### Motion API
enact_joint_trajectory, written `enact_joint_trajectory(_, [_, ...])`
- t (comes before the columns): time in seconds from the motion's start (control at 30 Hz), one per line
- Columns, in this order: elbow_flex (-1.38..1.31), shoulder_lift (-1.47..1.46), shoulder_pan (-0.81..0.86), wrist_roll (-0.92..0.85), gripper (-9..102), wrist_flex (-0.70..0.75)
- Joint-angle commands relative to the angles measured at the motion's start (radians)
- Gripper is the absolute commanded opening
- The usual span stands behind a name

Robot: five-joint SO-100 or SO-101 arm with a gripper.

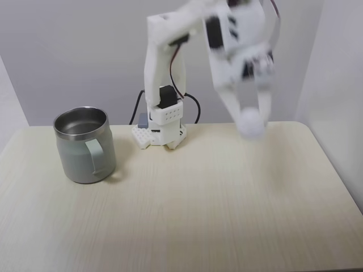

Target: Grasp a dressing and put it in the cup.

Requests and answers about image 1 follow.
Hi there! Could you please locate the green steel cup with handle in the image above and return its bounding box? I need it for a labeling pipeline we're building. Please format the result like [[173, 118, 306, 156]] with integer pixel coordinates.
[[53, 106, 117, 185]]

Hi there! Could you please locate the thin black power cable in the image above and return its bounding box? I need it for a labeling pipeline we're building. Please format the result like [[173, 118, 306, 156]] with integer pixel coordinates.
[[129, 90, 146, 126]]

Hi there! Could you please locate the thick black USB cable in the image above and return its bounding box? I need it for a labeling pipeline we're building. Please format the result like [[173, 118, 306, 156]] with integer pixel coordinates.
[[184, 94, 201, 124]]

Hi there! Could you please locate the red black servo wire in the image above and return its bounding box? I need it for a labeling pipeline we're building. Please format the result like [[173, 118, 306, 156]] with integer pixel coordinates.
[[169, 45, 187, 99], [265, 0, 282, 57]]

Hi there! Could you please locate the white gauze dressing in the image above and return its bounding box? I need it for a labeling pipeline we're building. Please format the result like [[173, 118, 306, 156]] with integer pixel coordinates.
[[237, 107, 268, 141]]

